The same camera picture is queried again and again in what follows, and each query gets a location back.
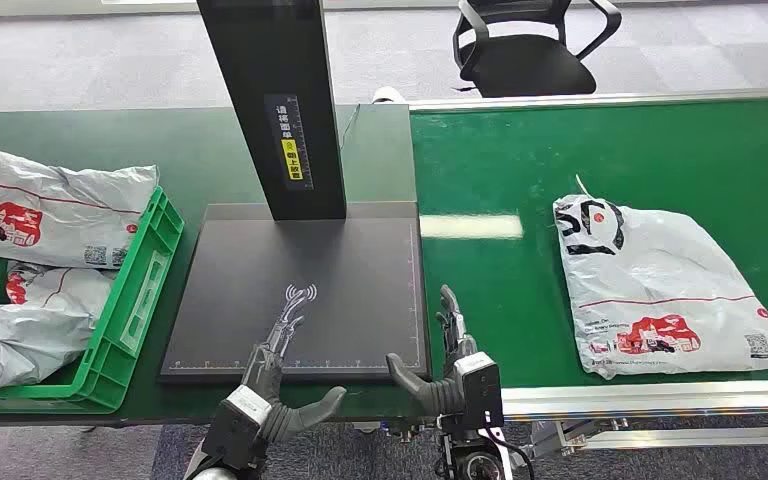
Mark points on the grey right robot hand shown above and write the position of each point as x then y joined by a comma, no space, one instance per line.
434,394

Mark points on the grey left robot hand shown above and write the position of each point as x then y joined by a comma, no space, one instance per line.
261,378

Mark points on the grey mailer bag black logo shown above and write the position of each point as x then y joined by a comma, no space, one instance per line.
656,285

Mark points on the black scanner machine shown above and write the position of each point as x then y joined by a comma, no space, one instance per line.
304,285

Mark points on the green conveyor belt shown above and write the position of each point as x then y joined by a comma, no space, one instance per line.
490,166

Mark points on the green plastic crate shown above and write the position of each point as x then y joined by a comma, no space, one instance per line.
145,278

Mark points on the crumpled grey mailer bag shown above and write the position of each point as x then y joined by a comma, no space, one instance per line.
33,324

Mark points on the grey mailer bag red print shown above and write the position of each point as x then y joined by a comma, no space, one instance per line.
53,205

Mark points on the white round object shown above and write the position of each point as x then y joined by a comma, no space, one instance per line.
389,96

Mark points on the black office chair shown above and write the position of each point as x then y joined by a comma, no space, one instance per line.
530,63

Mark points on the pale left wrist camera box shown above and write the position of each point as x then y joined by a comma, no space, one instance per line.
246,405

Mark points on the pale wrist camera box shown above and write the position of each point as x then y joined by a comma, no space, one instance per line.
480,384
246,405

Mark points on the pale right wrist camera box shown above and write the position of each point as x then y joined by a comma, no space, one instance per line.
480,384

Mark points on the aluminium conveyor frame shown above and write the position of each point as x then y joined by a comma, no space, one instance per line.
622,399

